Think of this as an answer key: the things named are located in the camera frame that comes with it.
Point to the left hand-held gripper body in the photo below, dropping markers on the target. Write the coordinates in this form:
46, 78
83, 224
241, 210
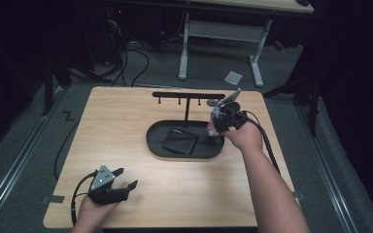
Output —
105, 189

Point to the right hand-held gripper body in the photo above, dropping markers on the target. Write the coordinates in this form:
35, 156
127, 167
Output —
228, 116

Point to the black square box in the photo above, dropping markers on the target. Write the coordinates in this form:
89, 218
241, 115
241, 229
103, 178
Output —
180, 141

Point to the black hook stand with tray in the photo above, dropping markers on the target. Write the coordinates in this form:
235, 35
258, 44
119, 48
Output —
175, 129

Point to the person's right hand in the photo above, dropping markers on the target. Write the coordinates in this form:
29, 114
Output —
244, 136

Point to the person's left hand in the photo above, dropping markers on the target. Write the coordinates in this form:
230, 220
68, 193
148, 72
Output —
92, 212

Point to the grey round disc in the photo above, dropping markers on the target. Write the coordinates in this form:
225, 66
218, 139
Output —
210, 103

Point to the grey paper sheet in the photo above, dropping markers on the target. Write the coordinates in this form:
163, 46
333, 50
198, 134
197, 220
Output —
233, 78

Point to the grey tape strip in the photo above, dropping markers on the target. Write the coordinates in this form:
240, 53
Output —
299, 194
53, 199

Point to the black zigzag tape mark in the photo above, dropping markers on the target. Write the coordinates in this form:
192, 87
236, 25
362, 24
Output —
68, 116

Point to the black metal stand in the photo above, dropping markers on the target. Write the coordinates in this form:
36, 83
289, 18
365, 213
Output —
312, 106
48, 87

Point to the white-framed desk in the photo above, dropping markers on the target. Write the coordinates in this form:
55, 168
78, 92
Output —
223, 30

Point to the small red object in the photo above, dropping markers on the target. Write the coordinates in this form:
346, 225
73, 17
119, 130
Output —
279, 46

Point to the metal floor rail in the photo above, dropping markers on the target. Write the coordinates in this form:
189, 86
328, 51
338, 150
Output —
327, 168
16, 155

